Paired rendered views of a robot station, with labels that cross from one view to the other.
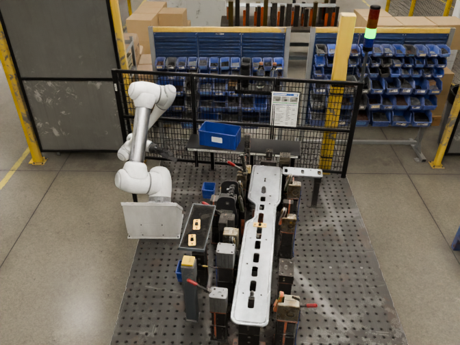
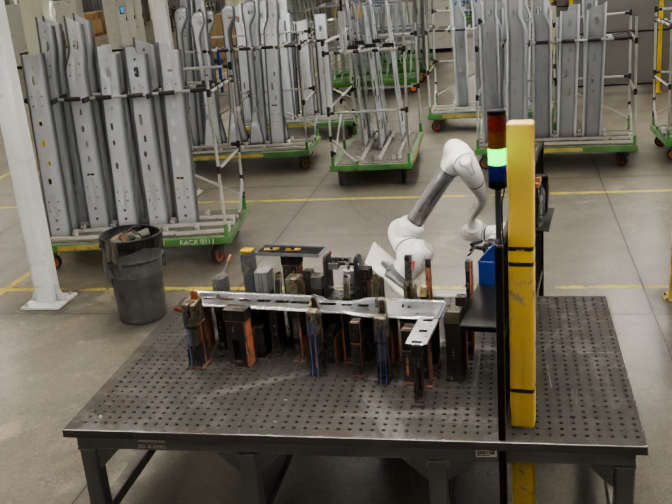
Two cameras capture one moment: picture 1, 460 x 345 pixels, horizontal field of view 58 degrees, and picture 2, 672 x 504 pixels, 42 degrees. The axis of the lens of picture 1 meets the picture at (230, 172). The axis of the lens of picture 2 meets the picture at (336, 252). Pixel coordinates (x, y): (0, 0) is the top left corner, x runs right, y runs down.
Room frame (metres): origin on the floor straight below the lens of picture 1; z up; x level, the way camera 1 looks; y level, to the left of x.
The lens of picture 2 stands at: (2.85, -4.19, 2.65)
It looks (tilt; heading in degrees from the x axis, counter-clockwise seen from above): 19 degrees down; 101
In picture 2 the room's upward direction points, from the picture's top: 5 degrees counter-clockwise
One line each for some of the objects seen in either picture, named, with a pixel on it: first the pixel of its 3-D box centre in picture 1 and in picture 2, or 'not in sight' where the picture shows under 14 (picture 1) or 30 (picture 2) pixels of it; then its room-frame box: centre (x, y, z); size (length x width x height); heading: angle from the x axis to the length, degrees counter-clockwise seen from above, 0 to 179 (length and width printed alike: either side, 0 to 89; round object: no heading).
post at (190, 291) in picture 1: (190, 291); (251, 289); (1.48, 0.21, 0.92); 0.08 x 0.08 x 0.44; 82
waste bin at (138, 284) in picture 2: not in sight; (136, 274); (-0.01, 1.98, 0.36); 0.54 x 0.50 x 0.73; 89
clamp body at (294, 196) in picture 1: (292, 202); (382, 348); (2.30, -0.44, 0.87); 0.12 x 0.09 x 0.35; 82
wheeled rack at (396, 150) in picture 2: not in sight; (376, 100); (1.37, 6.80, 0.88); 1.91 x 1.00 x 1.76; 90
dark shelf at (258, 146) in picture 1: (243, 146); (497, 292); (2.84, -0.11, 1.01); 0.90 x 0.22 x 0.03; 82
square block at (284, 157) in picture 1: (283, 174); (454, 343); (2.64, -0.41, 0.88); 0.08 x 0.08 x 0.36; 82
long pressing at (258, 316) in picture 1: (261, 228); (309, 304); (1.90, -0.19, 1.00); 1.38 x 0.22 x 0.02; 172
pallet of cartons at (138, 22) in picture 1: (163, 42); not in sight; (6.98, 1.12, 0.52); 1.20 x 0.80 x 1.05; 176
